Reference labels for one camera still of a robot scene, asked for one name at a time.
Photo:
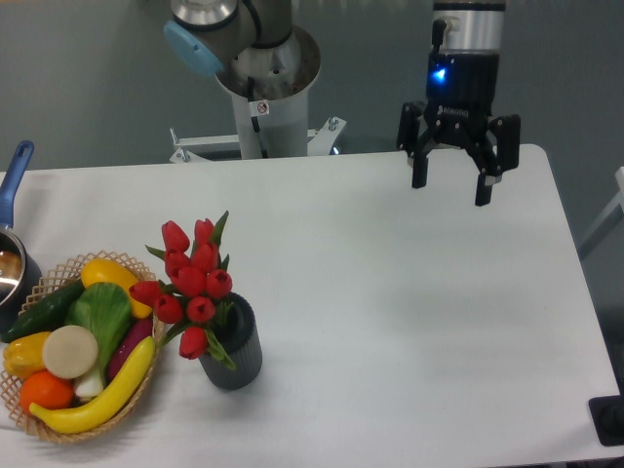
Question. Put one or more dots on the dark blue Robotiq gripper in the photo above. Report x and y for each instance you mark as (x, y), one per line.
(460, 90)

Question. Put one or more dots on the red tulip bouquet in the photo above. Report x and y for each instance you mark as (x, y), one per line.
(195, 294)

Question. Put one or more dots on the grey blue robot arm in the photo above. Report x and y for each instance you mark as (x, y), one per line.
(206, 35)

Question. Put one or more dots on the dark grey ribbed vase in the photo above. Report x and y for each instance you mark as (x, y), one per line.
(238, 360)

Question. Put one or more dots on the black device at table edge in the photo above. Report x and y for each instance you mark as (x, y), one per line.
(607, 415)

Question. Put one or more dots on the purple sweet potato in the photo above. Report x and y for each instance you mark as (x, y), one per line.
(135, 334)

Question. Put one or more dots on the yellow squash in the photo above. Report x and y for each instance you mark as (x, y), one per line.
(104, 270)

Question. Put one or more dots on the green bok choy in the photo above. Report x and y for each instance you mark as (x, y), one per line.
(104, 309)

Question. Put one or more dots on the woven wicker basket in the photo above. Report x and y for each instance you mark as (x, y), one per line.
(62, 275)

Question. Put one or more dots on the green cucumber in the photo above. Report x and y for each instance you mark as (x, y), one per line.
(45, 315)

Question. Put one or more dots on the beige round slice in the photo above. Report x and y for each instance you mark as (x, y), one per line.
(69, 352)

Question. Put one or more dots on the yellow banana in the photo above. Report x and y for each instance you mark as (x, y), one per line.
(107, 404)

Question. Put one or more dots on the orange fruit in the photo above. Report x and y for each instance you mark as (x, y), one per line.
(47, 391)

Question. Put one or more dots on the yellow bell pepper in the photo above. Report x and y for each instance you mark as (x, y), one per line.
(24, 356)

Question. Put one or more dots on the white frame at right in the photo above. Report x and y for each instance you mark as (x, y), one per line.
(604, 222)

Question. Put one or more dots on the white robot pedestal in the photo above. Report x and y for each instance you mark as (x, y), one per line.
(269, 90)

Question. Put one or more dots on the blue handled saucepan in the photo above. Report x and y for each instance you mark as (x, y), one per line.
(19, 271)

